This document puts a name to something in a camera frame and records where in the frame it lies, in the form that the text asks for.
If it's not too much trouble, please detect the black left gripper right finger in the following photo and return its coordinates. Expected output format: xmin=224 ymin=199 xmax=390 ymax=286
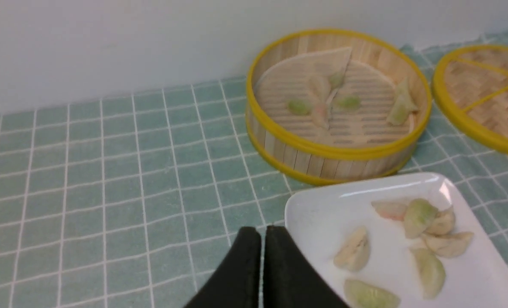
xmin=263 ymin=226 xmax=348 ymax=308

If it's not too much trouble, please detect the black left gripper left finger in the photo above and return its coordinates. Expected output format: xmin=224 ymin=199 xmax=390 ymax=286
xmin=185 ymin=226 xmax=262 ymax=308

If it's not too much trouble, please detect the cream dumpling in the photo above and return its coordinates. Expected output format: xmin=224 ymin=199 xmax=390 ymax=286
xmin=334 ymin=226 xmax=371 ymax=272

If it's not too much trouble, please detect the white square plate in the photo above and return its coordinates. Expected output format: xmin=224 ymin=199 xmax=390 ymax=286
xmin=285 ymin=173 xmax=508 ymax=308

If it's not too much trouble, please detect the pale green dumpling on plate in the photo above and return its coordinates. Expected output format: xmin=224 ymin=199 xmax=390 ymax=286
xmin=344 ymin=279 xmax=401 ymax=308

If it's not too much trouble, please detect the pink dumpling on plate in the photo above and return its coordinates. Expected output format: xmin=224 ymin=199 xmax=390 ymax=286
xmin=371 ymin=201 xmax=408 ymax=222

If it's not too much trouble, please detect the beige dumpling on plate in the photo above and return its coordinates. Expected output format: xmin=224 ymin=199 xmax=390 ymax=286
xmin=421 ymin=231 xmax=474 ymax=258

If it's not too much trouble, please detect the green checkered tablecloth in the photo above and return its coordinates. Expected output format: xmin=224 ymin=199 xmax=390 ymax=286
xmin=0 ymin=28 xmax=508 ymax=308

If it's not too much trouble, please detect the small green dumpling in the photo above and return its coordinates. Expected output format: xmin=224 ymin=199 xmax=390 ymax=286
xmin=334 ymin=95 xmax=361 ymax=110
xmin=286 ymin=99 xmax=312 ymax=116

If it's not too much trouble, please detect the bamboo steamer basket yellow rim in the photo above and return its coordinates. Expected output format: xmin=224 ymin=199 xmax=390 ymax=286
xmin=245 ymin=29 xmax=432 ymax=185

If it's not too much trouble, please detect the small green dumpling upper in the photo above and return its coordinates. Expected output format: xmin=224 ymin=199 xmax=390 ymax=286
xmin=334 ymin=95 xmax=361 ymax=110

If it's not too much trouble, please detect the woven bamboo steamer lid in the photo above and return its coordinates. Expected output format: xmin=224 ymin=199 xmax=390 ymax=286
xmin=431 ymin=44 xmax=508 ymax=154

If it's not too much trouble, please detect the green dumpling at basket wall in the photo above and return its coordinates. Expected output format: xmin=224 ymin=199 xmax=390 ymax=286
xmin=386 ymin=77 xmax=419 ymax=125

